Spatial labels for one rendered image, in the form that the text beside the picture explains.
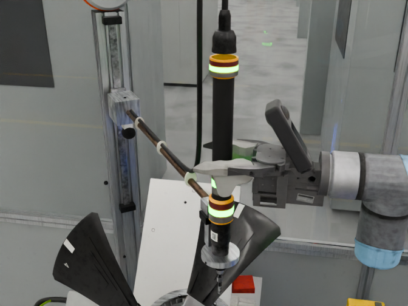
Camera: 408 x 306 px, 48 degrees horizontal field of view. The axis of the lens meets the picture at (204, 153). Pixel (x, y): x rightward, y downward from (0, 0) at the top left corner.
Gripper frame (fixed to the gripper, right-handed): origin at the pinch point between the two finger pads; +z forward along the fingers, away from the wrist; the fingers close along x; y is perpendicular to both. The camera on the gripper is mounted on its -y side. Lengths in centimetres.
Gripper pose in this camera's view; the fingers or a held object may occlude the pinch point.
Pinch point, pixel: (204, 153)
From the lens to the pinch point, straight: 74.8
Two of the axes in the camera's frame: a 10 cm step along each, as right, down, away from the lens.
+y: 0.0, 9.1, 4.2
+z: -9.8, -0.7, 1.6
